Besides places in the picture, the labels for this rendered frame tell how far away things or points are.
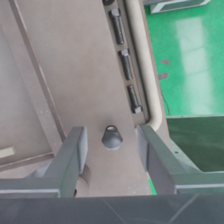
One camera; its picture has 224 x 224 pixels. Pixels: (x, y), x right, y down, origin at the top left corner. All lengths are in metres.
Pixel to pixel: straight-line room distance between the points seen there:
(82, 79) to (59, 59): 0.03
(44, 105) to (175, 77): 1.56
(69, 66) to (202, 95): 1.70
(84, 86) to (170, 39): 1.52
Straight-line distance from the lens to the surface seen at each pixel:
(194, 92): 1.77
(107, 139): 0.15
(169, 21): 1.68
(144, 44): 0.29
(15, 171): 0.21
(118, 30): 0.29
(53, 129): 0.17
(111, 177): 0.21
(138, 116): 0.32
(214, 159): 0.57
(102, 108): 0.17
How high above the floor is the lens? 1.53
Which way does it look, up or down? 75 degrees down
